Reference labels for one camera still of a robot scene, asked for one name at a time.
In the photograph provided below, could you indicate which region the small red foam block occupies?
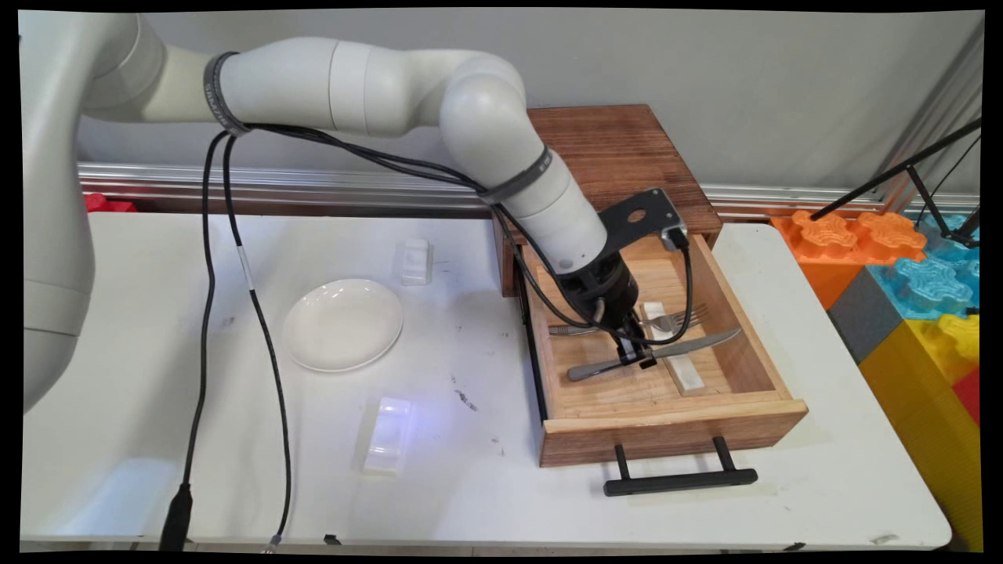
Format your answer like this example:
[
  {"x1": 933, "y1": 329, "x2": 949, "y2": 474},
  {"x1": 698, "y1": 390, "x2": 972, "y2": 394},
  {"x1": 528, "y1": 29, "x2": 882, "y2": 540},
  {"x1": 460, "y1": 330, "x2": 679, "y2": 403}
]
[{"x1": 951, "y1": 367, "x2": 982, "y2": 428}]

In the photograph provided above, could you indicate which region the black velcro strap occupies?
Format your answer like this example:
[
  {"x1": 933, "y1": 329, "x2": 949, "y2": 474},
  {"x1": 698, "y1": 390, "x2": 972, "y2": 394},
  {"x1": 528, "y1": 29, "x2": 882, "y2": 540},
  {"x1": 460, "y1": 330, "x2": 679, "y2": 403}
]
[
  {"x1": 476, "y1": 147, "x2": 554, "y2": 208},
  {"x1": 202, "y1": 50, "x2": 253, "y2": 139}
]

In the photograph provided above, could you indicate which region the dark wooden cabinet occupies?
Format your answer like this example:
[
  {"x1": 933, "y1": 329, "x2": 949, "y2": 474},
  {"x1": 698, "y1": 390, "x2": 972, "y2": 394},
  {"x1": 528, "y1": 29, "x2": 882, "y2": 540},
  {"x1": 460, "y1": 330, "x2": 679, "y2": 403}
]
[{"x1": 492, "y1": 104, "x2": 724, "y2": 299}]

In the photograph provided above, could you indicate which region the thin black cable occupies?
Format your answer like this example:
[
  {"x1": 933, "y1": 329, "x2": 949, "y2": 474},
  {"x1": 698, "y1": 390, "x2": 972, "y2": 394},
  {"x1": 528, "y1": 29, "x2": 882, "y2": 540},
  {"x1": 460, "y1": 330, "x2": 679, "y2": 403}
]
[{"x1": 222, "y1": 121, "x2": 621, "y2": 554}]

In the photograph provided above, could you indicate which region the black drawer handle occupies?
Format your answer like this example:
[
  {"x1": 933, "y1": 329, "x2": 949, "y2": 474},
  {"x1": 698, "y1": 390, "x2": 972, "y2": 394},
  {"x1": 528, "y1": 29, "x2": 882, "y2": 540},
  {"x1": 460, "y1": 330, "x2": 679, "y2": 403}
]
[{"x1": 603, "y1": 435, "x2": 760, "y2": 498}]

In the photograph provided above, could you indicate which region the orange foam block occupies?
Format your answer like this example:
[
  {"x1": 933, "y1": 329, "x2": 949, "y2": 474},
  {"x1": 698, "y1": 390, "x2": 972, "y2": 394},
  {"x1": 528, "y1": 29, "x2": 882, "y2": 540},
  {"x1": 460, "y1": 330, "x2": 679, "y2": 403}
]
[{"x1": 770, "y1": 209, "x2": 928, "y2": 311}]

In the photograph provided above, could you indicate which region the aluminium diagonal post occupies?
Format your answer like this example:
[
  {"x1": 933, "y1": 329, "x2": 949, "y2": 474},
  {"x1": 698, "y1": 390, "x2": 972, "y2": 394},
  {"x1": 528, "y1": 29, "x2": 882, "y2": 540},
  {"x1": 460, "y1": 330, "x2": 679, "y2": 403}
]
[{"x1": 882, "y1": 22, "x2": 985, "y2": 214}]

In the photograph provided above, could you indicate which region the steel serrated knife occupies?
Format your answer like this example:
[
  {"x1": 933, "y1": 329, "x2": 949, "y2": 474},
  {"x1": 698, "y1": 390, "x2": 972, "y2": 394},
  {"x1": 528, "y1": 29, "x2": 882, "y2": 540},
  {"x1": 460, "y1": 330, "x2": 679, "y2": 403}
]
[{"x1": 565, "y1": 327, "x2": 743, "y2": 384}]

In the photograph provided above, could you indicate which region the grey foam block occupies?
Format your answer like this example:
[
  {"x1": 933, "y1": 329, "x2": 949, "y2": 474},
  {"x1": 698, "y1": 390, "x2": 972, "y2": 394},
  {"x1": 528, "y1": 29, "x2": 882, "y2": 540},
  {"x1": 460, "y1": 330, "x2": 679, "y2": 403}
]
[{"x1": 827, "y1": 268, "x2": 907, "y2": 365}]

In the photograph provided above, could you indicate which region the aluminium wall rail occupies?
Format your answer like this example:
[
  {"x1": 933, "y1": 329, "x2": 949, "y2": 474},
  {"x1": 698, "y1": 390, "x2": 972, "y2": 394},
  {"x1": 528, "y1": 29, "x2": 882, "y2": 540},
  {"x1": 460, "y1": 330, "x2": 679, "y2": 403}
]
[{"x1": 77, "y1": 161, "x2": 982, "y2": 222}]

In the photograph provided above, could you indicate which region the white ceramic cutlery rest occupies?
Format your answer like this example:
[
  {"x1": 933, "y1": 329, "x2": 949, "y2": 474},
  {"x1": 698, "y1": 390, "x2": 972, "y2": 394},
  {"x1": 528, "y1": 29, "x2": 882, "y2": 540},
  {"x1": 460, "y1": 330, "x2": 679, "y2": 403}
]
[
  {"x1": 361, "y1": 396, "x2": 415, "y2": 478},
  {"x1": 400, "y1": 237, "x2": 433, "y2": 287},
  {"x1": 640, "y1": 301, "x2": 677, "y2": 345},
  {"x1": 661, "y1": 345, "x2": 707, "y2": 396}
]

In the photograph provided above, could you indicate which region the blue foam block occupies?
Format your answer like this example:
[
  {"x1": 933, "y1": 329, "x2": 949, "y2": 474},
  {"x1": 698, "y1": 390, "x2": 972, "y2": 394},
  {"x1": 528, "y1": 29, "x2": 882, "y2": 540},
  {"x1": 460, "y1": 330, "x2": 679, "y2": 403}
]
[{"x1": 865, "y1": 215, "x2": 982, "y2": 322}]

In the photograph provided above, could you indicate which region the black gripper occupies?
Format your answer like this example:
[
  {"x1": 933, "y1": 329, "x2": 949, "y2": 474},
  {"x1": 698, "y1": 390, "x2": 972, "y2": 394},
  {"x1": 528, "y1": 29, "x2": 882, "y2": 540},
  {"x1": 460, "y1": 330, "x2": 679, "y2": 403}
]
[{"x1": 557, "y1": 248, "x2": 658, "y2": 371}]

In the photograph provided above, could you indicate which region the black tripod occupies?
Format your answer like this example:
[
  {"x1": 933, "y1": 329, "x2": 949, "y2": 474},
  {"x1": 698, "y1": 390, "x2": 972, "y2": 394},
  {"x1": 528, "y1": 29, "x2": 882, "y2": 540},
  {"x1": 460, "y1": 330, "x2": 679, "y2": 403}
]
[{"x1": 809, "y1": 117, "x2": 983, "y2": 251}]

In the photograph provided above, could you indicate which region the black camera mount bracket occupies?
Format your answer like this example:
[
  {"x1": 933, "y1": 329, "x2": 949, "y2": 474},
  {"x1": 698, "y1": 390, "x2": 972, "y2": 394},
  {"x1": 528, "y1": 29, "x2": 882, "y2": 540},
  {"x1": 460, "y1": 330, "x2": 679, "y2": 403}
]
[{"x1": 596, "y1": 187, "x2": 688, "y2": 253}]

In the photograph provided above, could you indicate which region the large red foam block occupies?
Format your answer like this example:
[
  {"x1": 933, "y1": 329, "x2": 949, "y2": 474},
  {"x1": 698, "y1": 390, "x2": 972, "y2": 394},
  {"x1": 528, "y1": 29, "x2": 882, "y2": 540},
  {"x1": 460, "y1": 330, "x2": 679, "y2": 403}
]
[{"x1": 84, "y1": 193, "x2": 139, "y2": 215}]

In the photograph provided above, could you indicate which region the light wooden drawer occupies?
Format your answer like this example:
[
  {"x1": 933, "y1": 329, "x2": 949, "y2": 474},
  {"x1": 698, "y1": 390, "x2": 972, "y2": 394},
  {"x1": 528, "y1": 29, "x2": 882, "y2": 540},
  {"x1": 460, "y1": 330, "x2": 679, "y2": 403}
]
[{"x1": 520, "y1": 232, "x2": 810, "y2": 469}]

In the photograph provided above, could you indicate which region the white round plate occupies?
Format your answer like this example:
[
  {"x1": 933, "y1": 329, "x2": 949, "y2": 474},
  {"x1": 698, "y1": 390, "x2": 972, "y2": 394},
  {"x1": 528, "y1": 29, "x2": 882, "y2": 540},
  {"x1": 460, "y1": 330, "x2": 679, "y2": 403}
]
[{"x1": 282, "y1": 278, "x2": 406, "y2": 374}]

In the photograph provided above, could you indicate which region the steel fork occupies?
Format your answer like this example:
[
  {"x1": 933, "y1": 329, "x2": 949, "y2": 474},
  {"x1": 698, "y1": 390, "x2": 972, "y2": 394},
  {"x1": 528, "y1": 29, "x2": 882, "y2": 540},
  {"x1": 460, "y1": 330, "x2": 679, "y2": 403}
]
[{"x1": 548, "y1": 303, "x2": 712, "y2": 338}]

